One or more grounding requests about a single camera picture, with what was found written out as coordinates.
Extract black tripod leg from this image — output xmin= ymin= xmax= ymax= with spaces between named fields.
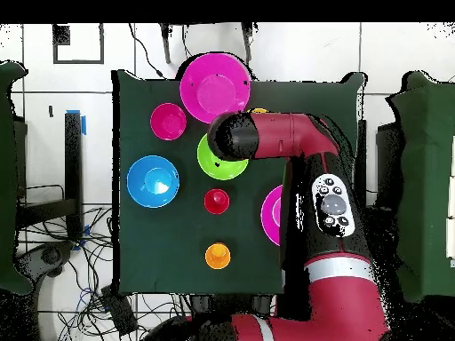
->
xmin=158 ymin=23 xmax=172 ymax=65
xmin=241 ymin=22 xmax=259 ymax=63

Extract large pink bowl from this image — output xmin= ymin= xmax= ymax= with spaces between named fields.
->
xmin=179 ymin=52 xmax=251 ymax=124
xmin=259 ymin=184 xmax=284 ymax=247

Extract dark green table cloth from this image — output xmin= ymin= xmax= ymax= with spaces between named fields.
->
xmin=111 ymin=69 xmax=367 ymax=297

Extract blue bowl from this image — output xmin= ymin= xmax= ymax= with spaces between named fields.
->
xmin=126 ymin=155 xmax=181 ymax=209

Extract green bowl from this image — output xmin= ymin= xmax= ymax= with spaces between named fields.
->
xmin=196 ymin=132 xmax=250 ymax=181

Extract black stand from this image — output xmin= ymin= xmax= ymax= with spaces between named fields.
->
xmin=15 ymin=111 xmax=84 ymax=242
xmin=355 ymin=119 xmax=368 ymax=207

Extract tangle of cables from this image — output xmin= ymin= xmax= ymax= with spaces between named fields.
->
xmin=17 ymin=205 xmax=193 ymax=341

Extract red cup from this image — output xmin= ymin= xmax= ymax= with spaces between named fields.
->
xmin=203 ymin=188 xmax=231 ymax=216

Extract neighbouring green covered table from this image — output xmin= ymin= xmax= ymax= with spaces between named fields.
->
xmin=0 ymin=60 xmax=34 ymax=296
xmin=387 ymin=70 xmax=455 ymax=303

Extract blue tape piece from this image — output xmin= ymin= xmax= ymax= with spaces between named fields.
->
xmin=66 ymin=108 xmax=88 ymax=137

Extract black square floor frame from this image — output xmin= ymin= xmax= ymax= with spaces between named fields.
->
xmin=52 ymin=23 xmax=105 ymax=65

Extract small crimson bowl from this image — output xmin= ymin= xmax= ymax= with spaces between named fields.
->
xmin=149 ymin=102 xmax=188 ymax=141

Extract orange cup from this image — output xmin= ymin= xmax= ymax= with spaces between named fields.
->
xmin=204 ymin=242 xmax=232 ymax=271

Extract black chair base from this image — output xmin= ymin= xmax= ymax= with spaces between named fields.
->
xmin=15 ymin=241 xmax=76 ymax=278

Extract black cable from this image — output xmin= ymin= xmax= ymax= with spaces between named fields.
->
xmin=128 ymin=23 xmax=165 ymax=79

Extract black power brick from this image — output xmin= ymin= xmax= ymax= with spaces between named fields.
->
xmin=100 ymin=287 xmax=139 ymax=337

